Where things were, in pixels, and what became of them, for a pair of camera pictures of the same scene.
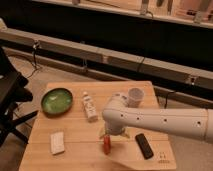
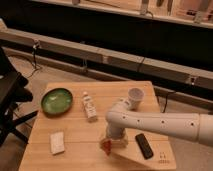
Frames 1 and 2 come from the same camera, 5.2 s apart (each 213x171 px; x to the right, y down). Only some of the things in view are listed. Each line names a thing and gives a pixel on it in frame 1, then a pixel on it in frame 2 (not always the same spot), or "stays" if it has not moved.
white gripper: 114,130 → 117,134
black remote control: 144,146 stays
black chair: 12,92 stays
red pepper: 107,143 stays
